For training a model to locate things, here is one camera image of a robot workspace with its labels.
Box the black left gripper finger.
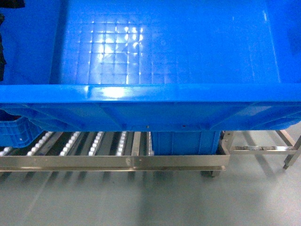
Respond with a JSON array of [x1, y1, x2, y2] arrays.
[[0, 0, 25, 81]]

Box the blue plastic crate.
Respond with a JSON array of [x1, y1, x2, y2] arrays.
[[0, 0, 301, 132]]

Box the blue crate at left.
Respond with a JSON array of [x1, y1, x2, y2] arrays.
[[0, 110, 43, 148]]

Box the blue crate under carried crate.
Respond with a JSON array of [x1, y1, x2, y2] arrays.
[[150, 131, 221, 155]]

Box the steel roller shelf frame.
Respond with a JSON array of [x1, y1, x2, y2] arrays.
[[0, 132, 230, 177]]

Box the steel cart frame right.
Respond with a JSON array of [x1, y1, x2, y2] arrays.
[[222, 129, 301, 170]]

